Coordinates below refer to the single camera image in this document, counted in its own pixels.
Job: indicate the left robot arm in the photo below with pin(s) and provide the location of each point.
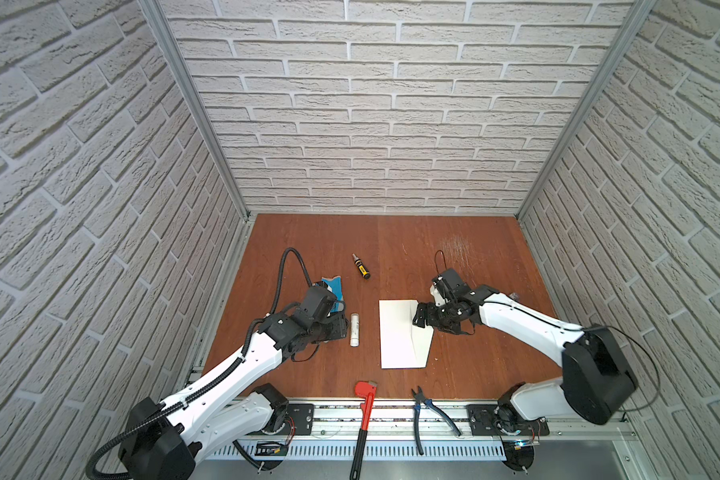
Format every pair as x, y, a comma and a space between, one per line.
168, 438

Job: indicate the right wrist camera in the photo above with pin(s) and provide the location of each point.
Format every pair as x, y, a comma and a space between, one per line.
447, 287

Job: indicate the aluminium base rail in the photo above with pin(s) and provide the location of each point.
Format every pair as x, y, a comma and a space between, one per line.
440, 430

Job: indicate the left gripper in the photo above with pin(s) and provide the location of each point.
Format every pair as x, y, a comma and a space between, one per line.
342, 327

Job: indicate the blue grey work glove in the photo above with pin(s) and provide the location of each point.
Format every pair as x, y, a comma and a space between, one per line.
335, 279

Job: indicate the white glue stick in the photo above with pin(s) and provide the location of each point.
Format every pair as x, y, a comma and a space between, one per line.
354, 329

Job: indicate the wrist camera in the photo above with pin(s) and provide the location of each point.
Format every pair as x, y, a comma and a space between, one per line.
339, 304
447, 287

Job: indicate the red pipe wrench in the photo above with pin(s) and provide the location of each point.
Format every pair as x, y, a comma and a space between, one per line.
366, 390

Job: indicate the black yellow stubby screwdriver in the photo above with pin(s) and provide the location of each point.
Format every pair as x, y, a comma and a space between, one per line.
361, 267

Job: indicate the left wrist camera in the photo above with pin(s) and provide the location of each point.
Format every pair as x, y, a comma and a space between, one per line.
339, 304

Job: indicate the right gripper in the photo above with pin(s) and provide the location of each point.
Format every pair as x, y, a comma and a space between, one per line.
426, 311

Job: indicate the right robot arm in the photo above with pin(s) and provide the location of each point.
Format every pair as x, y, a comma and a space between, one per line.
596, 379

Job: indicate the cream envelope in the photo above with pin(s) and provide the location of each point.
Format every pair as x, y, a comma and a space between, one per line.
403, 345

